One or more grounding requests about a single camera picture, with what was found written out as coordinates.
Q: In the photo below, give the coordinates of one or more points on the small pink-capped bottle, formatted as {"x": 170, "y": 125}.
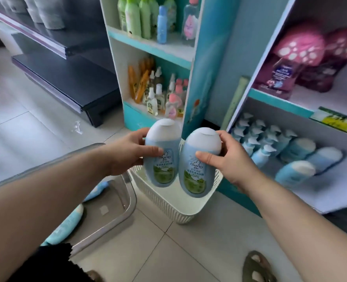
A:
{"x": 172, "y": 108}
{"x": 185, "y": 84}
{"x": 180, "y": 95}

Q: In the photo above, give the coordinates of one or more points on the olive green sandal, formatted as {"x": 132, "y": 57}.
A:
{"x": 258, "y": 268}

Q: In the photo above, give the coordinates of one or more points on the light blue soft packet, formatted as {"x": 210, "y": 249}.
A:
{"x": 98, "y": 189}
{"x": 66, "y": 225}

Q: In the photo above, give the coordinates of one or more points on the white sack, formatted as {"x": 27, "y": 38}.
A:
{"x": 32, "y": 8}
{"x": 10, "y": 3}
{"x": 51, "y": 13}

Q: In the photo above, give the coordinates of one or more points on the person's right thumb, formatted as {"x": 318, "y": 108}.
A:
{"x": 207, "y": 157}

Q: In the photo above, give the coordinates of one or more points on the clear plastic storage bin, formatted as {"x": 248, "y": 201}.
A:
{"x": 114, "y": 208}

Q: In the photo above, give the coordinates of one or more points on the row of blue pump bottles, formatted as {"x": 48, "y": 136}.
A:
{"x": 261, "y": 138}

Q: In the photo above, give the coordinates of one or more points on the dark pink spotted bath sponge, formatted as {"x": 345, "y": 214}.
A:
{"x": 344, "y": 44}

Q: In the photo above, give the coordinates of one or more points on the white teal narrow shelf unit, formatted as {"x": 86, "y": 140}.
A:
{"x": 200, "y": 70}

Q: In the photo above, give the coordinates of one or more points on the person's left hand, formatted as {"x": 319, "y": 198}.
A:
{"x": 126, "y": 154}

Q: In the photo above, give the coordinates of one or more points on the person's left thumb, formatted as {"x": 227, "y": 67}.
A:
{"x": 151, "y": 151}

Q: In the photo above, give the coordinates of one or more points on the group of clear spray bottles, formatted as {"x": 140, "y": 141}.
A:
{"x": 152, "y": 104}

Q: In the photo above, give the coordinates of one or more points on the clear plastic wrapper scrap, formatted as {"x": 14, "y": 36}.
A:
{"x": 78, "y": 127}

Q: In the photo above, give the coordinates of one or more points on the black shorts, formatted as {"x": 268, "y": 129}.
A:
{"x": 50, "y": 265}

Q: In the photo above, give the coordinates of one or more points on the dark purple refill pouch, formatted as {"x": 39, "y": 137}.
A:
{"x": 319, "y": 77}

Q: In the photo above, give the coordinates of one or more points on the green shelf label card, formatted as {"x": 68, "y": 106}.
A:
{"x": 336, "y": 120}

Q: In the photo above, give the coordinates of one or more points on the orange bottle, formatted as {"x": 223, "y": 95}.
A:
{"x": 141, "y": 86}
{"x": 131, "y": 82}
{"x": 146, "y": 65}

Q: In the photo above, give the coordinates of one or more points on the person's left forearm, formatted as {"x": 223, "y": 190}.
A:
{"x": 44, "y": 208}

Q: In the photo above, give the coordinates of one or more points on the blue white-capped lotion bottle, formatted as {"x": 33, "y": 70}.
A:
{"x": 326, "y": 160}
{"x": 300, "y": 149}
{"x": 195, "y": 179}
{"x": 163, "y": 170}
{"x": 295, "y": 174}

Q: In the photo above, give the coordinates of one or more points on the person's right forearm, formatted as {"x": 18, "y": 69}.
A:
{"x": 303, "y": 229}

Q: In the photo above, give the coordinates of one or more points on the clear pink-capped oil bottle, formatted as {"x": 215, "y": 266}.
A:
{"x": 190, "y": 23}

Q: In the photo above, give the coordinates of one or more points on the rolled pale green paper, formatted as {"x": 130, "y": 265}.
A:
{"x": 235, "y": 101}

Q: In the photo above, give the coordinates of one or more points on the white ribbed plastic basket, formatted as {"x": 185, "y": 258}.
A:
{"x": 179, "y": 207}

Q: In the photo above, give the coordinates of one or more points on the white teal wide shelf unit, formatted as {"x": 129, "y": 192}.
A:
{"x": 323, "y": 190}

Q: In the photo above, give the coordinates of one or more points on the person's right hand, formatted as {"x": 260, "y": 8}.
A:
{"x": 236, "y": 162}

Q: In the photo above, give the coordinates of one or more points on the green bottle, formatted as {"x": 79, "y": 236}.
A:
{"x": 122, "y": 14}
{"x": 170, "y": 11}
{"x": 145, "y": 19}
{"x": 133, "y": 17}

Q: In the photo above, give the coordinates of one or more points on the dark store shelf rack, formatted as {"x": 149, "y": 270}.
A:
{"x": 73, "y": 79}

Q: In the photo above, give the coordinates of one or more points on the small blue bottle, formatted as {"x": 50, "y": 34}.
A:
{"x": 161, "y": 24}

